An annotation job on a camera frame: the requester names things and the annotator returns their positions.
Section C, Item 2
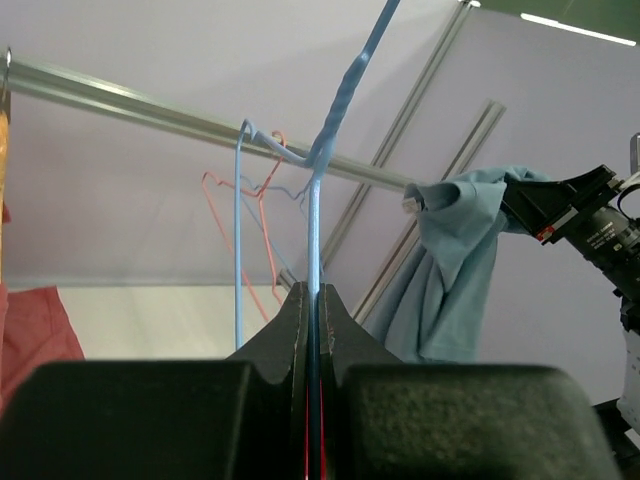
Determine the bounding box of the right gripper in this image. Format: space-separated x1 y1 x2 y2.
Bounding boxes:
501 165 623 245

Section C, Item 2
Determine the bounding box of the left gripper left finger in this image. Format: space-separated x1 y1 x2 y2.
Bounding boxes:
1 283 308 479

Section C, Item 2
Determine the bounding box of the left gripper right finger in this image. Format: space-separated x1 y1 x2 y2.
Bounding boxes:
319 285 620 479

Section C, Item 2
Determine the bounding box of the grey t shirt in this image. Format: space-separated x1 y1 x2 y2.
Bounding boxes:
362 166 549 364

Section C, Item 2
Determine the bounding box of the light blue wire hanger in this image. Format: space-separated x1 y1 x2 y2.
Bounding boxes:
238 174 326 274

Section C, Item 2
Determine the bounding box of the pink hanger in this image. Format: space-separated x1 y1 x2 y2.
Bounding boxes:
201 130 289 321

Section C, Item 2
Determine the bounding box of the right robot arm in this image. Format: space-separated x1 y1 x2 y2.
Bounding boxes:
501 165 639 468

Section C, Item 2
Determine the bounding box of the wooden hanger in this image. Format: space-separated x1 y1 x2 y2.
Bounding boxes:
0 89 12 286

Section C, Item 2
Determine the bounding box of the dusty pink garment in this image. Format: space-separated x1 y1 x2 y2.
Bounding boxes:
1 284 85 408

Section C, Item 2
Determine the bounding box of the aluminium hanging rail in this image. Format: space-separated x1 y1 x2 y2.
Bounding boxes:
1 52 411 192

